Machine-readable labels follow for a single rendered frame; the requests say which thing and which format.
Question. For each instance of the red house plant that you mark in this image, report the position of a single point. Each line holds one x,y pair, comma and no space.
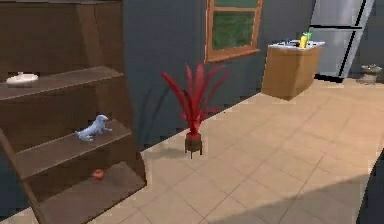
195,100

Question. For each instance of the brown plant pot stand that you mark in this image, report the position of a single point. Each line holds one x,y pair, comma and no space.
193,145

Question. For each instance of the wooden framed window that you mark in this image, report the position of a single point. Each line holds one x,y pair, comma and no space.
232,29

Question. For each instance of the pale blue animal figurine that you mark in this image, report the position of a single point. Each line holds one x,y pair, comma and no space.
92,129

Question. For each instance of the brown counter cabinet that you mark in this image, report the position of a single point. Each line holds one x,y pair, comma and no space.
290,71

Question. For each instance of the small red bowl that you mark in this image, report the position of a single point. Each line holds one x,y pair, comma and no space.
98,174

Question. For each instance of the brown wooden shelf unit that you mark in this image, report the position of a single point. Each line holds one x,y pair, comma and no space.
66,90

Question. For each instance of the yellow bottle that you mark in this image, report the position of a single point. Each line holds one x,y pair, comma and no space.
303,41

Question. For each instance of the green bottle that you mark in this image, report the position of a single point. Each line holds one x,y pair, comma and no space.
309,35

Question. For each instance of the silver fridge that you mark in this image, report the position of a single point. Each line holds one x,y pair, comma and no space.
336,40

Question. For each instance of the white flat dish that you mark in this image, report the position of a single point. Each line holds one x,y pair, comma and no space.
22,80

